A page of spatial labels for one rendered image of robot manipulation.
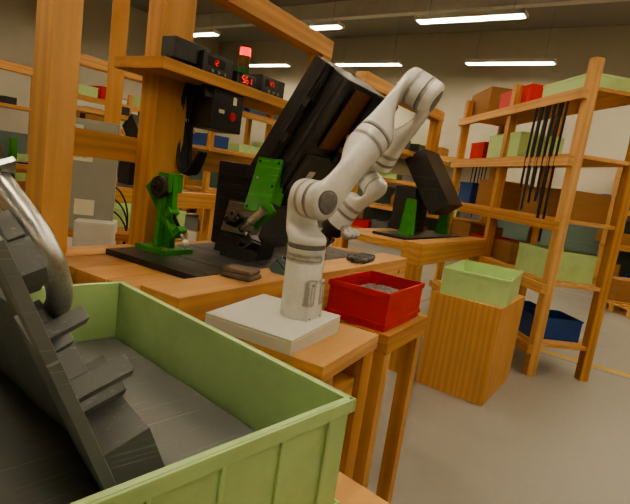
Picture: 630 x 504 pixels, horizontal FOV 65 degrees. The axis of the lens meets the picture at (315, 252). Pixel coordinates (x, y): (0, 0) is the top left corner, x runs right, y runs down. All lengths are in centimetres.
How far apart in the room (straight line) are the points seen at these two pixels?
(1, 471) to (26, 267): 31
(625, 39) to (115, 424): 1062
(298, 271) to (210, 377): 40
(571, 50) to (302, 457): 1055
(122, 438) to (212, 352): 27
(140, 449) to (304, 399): 22
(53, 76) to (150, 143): 40
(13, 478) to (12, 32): 1187
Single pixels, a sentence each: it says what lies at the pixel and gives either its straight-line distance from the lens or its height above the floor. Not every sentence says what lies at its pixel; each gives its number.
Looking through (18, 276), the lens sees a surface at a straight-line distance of 47.
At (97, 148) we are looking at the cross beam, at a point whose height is 122.
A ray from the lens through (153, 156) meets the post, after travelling 189.
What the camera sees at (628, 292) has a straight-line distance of 807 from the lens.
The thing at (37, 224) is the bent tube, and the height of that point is 113.
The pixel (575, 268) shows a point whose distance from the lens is 420.
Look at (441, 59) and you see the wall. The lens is 1160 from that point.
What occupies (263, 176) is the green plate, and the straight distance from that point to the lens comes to 186.
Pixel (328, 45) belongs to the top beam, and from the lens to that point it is 278.
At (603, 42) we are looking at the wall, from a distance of 1089.
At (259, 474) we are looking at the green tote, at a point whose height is 91.
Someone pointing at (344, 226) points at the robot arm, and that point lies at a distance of 153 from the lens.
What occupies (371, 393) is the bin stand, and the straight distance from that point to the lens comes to 157.
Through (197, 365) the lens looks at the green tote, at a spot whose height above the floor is 89.
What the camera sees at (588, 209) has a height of 128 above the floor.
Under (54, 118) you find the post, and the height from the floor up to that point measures 129.
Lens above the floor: 123
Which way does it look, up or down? 9 degrees down
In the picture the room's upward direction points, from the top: 8 degrees clockwise
